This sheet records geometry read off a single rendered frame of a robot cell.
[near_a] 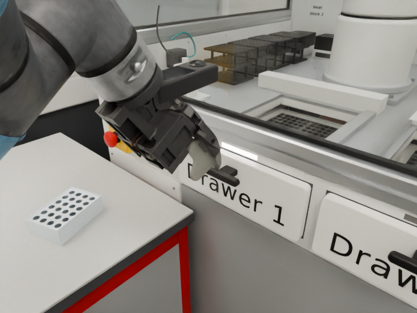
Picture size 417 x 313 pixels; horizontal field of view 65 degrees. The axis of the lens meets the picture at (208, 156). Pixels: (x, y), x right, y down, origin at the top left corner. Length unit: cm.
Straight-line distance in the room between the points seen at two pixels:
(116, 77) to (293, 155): 31
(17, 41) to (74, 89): 106
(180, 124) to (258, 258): 38
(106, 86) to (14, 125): 10
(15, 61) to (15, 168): 81
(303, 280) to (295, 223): 13
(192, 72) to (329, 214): 29
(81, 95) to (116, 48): 97
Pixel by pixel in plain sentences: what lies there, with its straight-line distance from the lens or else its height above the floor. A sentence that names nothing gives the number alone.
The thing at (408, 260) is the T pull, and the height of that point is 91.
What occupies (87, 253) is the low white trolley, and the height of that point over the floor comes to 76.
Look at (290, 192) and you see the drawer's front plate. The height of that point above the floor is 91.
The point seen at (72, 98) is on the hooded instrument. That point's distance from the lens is 128.
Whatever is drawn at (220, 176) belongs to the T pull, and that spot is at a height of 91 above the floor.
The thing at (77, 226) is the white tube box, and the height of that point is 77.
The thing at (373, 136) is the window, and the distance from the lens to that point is 50.
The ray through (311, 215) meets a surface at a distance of 57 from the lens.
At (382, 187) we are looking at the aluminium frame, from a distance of 51.
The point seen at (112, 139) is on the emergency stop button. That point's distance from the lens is 80.
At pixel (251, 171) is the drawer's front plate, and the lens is 58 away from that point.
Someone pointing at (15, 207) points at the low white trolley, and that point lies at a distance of 86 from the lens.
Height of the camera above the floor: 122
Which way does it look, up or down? 29 degrees down
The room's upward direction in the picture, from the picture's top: straight up
